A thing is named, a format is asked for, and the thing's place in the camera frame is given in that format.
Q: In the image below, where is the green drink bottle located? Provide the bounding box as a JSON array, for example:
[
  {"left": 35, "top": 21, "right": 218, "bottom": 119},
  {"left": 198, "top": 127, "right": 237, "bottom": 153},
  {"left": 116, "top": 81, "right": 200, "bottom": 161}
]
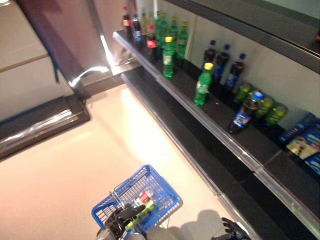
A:
[{"left": 124, "top": 197, "right": 158, "bottom": 231}]

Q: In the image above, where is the Coca-Cola bottle red label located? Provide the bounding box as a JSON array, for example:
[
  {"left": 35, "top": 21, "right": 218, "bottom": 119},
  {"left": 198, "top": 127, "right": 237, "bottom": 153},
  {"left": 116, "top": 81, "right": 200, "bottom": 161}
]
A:
[
  {"left": 121, "top": 6, "right": 134, "bottom": 42},
  {"left": 146, "top": 24, "right": 159, "bottom": 64}
]

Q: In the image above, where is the slim blue cookie box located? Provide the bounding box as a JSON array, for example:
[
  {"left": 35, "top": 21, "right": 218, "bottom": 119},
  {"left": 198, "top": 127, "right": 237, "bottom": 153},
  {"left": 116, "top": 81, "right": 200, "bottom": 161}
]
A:
[{"left": 278, "top": 112, "right": 318, "bottom": 144}]

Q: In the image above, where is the small Pepsi cola bottle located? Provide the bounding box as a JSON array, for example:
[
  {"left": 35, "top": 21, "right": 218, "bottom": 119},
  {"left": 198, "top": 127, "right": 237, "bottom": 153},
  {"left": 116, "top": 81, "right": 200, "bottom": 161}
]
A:
[
  {"left": 201, "top": 39, "right": 217, "bottom": 68},
  {"left": 223, "top": 53, "right": 246, "bottom": 92},
  {"left": 212, "top": 44, "right": 231, "bottom": 83},
  {"left": 227, "top": 91, "right": 265, "bottom": 135},
  {"left": 131, "top": 14, "right": 144, "bottom": 51}
]

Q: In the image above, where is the blue Oreo cookie box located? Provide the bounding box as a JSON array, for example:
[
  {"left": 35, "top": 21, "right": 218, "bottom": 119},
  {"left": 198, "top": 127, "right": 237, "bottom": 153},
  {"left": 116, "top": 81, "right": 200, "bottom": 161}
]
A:
[
  {"left": 299, "top": 126, "right": 320, "bottom": 152},
  {"left": 303, "top": 152, "right": 320, "bottom": 176}
]

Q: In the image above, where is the pale tea bottle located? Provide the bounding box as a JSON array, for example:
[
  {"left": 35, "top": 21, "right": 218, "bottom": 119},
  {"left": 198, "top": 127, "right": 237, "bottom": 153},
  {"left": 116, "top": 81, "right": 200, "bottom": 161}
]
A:
[{"left": 140, "top": 7, "right": 150, "bottom": 36}]

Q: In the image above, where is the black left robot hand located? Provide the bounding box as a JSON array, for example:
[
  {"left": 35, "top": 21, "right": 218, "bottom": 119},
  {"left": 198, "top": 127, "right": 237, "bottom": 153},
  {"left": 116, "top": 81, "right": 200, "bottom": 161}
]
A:
[{"left": 96, "top": 202, "right": 147, "bottom": 240}]

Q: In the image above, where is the clear water bottle red label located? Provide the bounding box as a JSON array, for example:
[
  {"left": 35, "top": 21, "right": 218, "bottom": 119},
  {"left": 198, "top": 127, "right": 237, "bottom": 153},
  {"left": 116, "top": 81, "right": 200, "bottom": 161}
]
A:
[{"left": 133, "top": 186, "right": 156, "bottom": 206}]

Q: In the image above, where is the dark glossy display unit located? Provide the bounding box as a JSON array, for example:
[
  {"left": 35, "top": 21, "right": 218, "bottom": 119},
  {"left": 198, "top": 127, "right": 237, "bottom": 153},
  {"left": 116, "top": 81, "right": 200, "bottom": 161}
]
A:
[{"left": 0, "top": 0, "right": 141, "bottom": 161}]

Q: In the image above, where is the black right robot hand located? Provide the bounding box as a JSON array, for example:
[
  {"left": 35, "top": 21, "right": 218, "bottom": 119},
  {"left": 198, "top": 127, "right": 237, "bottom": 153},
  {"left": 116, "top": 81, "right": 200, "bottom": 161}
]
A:
[{"left": 211, "top": 216, "right": 251, "bottom": 240}]

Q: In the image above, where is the blue plastic shopping basket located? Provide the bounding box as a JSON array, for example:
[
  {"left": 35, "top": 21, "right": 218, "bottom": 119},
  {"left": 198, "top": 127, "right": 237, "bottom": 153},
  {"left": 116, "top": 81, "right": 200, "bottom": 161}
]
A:
[{"left": 91, "top": 164, "right": 184, "bottom": 236}]

